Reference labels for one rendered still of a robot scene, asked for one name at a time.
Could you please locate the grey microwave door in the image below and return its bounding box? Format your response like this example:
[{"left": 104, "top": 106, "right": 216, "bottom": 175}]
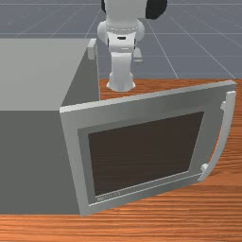
[{"left": 59, "top": 79, "right": 238, "bottom": 217}]

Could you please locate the grey microwave oven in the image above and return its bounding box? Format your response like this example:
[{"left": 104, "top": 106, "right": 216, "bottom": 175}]
[{"left": 0, "top": 38, "right": 101, "bottom": 216}]

